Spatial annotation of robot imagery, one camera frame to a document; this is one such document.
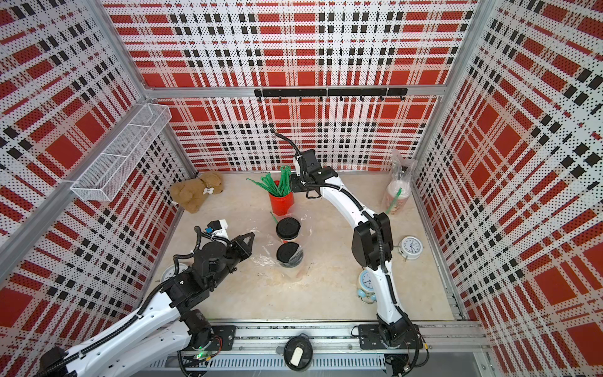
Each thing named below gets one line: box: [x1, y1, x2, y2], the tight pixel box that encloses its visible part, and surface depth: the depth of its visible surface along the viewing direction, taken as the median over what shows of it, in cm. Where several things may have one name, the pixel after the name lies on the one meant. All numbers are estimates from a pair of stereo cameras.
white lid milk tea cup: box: [385, 179, 412, 216], surface depth 93 cm
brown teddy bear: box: [169, 172, 225, 214], surface depth 107 cm
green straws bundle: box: [245, 164, 292, 198], surface depth 99 cm
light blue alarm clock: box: [357, 269, 377, 304], surface depth 82 cm
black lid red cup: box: [275, 216, 301, 244], surface depth 82 cm
